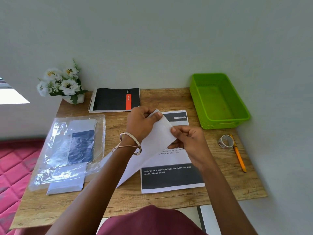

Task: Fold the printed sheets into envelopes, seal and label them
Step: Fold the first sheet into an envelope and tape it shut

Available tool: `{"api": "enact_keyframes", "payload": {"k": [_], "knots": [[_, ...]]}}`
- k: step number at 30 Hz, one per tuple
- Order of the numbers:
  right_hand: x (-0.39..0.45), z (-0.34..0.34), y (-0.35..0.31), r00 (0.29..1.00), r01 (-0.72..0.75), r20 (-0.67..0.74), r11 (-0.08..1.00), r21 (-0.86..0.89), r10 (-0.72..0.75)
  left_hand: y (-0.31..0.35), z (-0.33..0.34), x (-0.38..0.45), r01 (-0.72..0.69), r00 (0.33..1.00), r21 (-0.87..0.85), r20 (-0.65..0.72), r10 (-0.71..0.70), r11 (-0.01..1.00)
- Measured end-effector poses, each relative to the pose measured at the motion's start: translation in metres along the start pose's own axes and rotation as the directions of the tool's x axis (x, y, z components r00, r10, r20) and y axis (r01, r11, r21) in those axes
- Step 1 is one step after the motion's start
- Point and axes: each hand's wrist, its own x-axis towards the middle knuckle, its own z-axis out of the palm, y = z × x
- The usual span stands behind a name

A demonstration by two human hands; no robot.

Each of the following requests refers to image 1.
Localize person's right hand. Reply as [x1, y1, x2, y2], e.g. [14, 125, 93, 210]
[167, 125, 216, 171]

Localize person's left hand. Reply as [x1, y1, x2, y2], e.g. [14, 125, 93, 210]
[122, 106, 164, 145]

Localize white paper envelope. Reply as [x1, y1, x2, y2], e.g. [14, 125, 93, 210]
[116, 109, 177, 188]

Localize person's left forearm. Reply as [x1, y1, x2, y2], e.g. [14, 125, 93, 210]
[46, 141, 140, 235]

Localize person's right forearm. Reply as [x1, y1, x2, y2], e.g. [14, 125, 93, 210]
[199, 162, 259, 235]

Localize wide white gold bangle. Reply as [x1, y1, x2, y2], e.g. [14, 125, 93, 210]
[119, 132, 142, 156]

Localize black spiral notebook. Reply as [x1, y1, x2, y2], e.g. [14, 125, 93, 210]
[88, 88, 141, 113]

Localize printed paper sheet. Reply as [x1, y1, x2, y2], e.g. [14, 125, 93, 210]
[140, 110, 206, 194]

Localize thin gold bangle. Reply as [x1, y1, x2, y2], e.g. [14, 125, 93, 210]
[112, 144, 140, 153]

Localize clear tape roll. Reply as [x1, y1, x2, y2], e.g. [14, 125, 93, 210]
[218, 135, 235, 150]

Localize green plastic basket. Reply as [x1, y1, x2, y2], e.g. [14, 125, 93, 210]
[189, 73, 251, 130]

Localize orange pen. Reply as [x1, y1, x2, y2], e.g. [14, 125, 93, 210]
[230, 134, 247, 173]

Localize dark table leg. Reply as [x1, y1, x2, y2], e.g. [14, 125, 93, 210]
[197, 206, 207, 233]

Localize person's maroon clothing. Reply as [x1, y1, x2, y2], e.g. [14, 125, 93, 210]
[96, 205, 209, 235]

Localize white flowers in pot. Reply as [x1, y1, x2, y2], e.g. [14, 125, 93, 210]
[36, 59, 89, 105]

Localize white envelope with flap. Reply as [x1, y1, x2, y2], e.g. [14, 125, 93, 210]
[46, 163, 88, 195]

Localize clear plastic bag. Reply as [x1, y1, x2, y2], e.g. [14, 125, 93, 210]
[28, 114, 106, 192]

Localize bright window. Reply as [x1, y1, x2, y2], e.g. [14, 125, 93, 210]
[0, 77, 30, 105]

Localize pink quilted mattress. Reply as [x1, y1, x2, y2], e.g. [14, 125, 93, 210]
[0, 139, 46, 235]

